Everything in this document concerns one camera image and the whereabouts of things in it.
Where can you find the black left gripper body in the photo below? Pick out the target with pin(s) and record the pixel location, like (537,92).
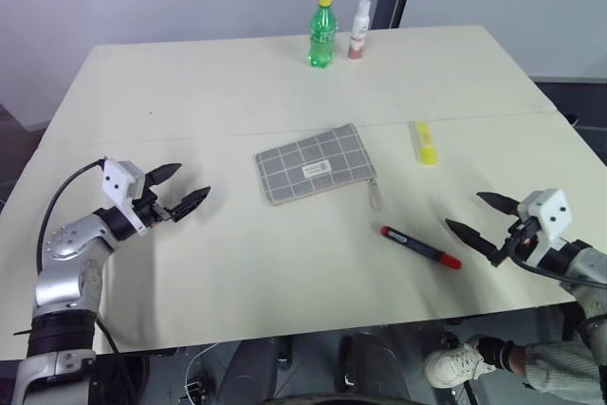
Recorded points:
(151,210)

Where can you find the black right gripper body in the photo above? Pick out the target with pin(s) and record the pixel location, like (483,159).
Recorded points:
(519,244)

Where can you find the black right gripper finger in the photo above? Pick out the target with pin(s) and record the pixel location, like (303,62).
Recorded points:
(500,203)
(472,236)

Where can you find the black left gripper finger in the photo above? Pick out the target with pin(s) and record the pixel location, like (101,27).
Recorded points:
(163,172)
(189,203)

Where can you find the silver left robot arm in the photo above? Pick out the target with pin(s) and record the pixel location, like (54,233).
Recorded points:
(61,277)

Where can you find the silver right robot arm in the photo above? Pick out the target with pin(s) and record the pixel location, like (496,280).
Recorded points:
(585,265)

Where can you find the grey checked fabric pouch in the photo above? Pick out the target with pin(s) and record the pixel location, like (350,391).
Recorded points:
(308,163)

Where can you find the red and black marker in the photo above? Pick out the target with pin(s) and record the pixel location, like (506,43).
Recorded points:
(419,246)

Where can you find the yellow highlighter pen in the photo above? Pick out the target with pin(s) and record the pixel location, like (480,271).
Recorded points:
(424,144)

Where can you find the white sneaker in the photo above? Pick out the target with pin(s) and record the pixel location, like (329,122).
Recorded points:
(453,362)

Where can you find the grey trouser leg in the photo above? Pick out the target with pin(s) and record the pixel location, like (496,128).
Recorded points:
(559,372)

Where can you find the green plastic bottle yellow cap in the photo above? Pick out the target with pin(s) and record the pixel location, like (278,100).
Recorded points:
(323,37)

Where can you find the white spray can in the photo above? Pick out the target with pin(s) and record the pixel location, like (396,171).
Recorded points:
(359,32)

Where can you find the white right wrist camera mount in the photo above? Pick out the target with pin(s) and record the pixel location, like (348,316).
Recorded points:
(547,215)

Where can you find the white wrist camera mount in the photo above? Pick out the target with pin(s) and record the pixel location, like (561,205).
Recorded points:
(547,215)
(118,179)

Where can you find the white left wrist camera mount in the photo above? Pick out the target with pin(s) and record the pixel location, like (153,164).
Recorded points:
(118,179)

